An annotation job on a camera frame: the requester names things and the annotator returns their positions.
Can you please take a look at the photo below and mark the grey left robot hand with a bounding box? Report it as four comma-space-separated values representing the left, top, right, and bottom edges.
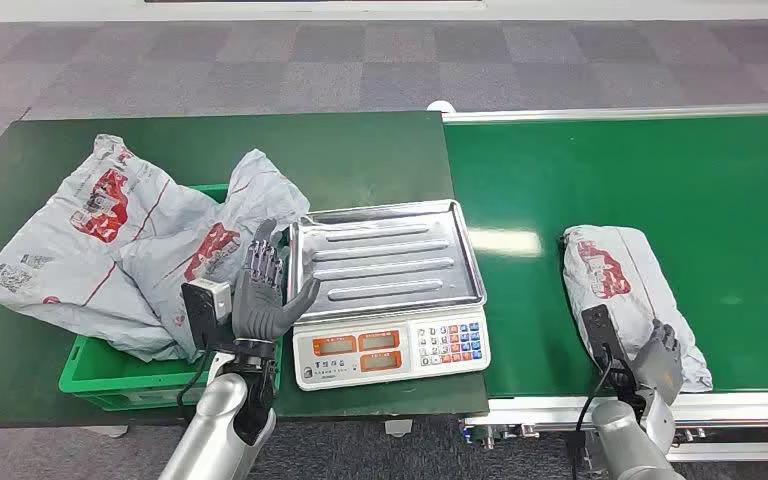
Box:
231, 218, 322, 346

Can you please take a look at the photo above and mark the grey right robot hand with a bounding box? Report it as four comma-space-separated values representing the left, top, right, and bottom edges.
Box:
632, 319, 684, 407

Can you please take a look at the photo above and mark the small grey courier package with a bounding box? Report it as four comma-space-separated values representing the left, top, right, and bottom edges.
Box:
560, 225, 715, 393

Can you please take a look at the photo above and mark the green conveyor belt machine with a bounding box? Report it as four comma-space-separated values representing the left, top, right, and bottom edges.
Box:
442, 102, 768, 465

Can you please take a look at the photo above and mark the crumpled grey courier bag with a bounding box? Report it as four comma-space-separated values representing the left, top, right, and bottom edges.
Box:
118, 148, 311, 359

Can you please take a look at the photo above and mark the white electronic scale body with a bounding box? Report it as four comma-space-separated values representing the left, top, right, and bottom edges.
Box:
291, 303, 493, 393

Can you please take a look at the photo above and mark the green plastic crate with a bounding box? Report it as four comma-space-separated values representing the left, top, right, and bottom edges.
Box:
57, 183, 285, 413

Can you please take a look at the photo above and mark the green-topped work table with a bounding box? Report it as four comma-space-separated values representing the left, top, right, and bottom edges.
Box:
0, 110, 489, 440

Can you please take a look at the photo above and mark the large grey courier bag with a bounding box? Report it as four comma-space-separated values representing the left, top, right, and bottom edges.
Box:
0, 134, 220, 363

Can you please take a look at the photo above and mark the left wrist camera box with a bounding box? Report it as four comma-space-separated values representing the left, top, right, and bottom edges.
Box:
180, 278, 234, 352

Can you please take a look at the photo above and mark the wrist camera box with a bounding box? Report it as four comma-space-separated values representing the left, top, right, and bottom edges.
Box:
580, 304, 630, 372
180, 278, 234, 352

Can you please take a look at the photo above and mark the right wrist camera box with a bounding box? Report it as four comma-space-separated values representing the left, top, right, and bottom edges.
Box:
580, 304, 630, 372

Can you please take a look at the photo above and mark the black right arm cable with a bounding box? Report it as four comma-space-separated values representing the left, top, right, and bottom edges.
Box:
570, 360, 618, 480

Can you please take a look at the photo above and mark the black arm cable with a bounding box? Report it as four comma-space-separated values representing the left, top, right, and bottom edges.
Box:
570, 360, 618, 480
175, 349, 216, 411

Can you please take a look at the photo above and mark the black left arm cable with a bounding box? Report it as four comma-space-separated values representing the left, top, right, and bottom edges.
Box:
175, 349, 216, 411

